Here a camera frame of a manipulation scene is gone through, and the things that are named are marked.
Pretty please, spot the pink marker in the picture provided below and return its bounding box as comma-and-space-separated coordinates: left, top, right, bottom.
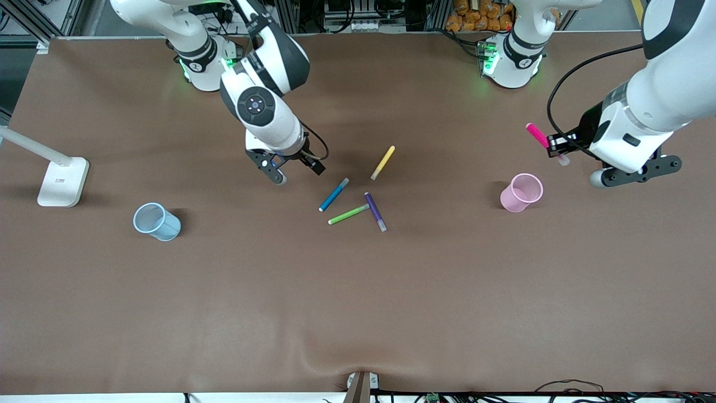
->
526, 123, 571, 166

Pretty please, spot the blue marker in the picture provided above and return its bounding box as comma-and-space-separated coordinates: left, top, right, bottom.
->
318, 177, 350, 213

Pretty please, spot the green marker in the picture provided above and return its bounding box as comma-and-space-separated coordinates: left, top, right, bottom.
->
327, 204, 370, 226

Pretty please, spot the translucent pink cup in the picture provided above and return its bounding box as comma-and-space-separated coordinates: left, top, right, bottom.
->
500, 173, 544, 213

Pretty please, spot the yellow marker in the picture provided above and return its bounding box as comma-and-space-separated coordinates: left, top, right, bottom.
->
370, 146, 396, 181

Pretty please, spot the purple marker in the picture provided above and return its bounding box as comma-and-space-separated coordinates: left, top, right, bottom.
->
364, 192, 388, 233

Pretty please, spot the translucent light blue cup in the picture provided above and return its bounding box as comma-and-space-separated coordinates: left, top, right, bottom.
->
133, 203, 182, 242

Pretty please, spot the orange objects pile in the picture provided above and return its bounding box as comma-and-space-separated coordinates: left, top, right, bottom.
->
446, 0, 516, 32

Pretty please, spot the white lamp base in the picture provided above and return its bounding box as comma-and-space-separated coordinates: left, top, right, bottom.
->
0, 125, 90, 208

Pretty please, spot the aluminium frame post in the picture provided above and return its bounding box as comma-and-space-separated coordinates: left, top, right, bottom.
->
279, 0, 301, 34
430, 0, 451, 31

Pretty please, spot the black floor cable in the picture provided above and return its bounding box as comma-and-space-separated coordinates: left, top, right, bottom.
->
534, 379, 716, 403

